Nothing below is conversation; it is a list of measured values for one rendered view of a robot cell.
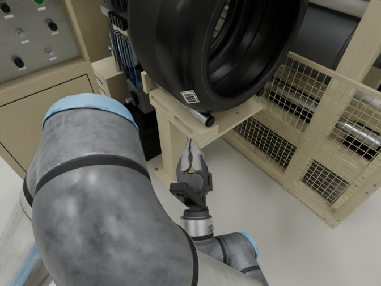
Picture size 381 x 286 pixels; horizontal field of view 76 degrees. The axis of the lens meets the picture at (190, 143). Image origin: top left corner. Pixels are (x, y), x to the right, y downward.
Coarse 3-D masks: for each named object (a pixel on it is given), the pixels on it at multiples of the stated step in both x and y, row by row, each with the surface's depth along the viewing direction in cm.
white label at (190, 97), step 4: (180, 92) 70; (184, 92) 69; (188, 92) 69; (192, 92) 69; (184, 96) 71; (188, 96) 71; (192, 96) 71; (196, 96) 71; (188, 100) 73; (192, 100) 73; (196, 100) 73
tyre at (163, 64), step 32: (128, 0) 67; (160, 0) 57; (192, 0) 53; (224, 0) 55; (256, 0) 96; (288, 0) 87; (160, 32) 60; (192, 32) 57; (224, 32) 102; (256, 32) 100; (288, 32) 85; (160, 64) 66; (192, 64) 62; (224, 64) 107; (256, 64) 100; (224, 96) 81
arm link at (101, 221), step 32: (64, 192) 20; (96, 192) 20; (128, 192) 21; (32, 224) 21; (64, 224) 19; (96, 224) 19; (128, 224) 20; (160, 224) 22; (64, 256) 19; (96, 256) 19; (128, 256) 19; (160, 256) 21; (192, 256) 25
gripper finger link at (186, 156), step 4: (188, 140) 69; (188, 144) 68; (184, 148) 69; (188, 148) 68; (184, 152) 68; (188, 152) 68; (184, 156) 68; (188, 156) 68; (192, 156) 74; (184, 160) 68; (188, 160) 68; (184, 164) 68; (188, 164) 68; (184, 168) 68; (188, 168) 68
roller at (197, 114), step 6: (156, 84) 103; (162, 90) 102; (180, 102) 95; (186, 108) 93; (192, 114) 92; (198, 114) 89; (204, 114) 88; (210, 114) 89; (204, 120) 88; (210, 120) 87; (210, 126) 90
